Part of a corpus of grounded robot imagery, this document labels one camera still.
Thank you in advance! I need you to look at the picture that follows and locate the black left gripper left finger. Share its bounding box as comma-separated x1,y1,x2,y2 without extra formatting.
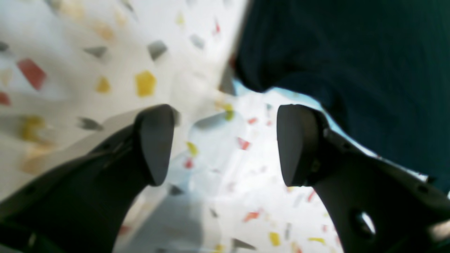
0,104,175,253

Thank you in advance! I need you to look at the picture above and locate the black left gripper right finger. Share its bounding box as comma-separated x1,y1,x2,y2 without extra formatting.
276,104,450,253

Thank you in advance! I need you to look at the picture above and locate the black t-shirt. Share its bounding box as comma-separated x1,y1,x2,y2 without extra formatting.
235,0,450,194

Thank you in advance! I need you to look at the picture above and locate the terrazzo patterned tablecloth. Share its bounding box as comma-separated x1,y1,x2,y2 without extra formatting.
0,0,450,253

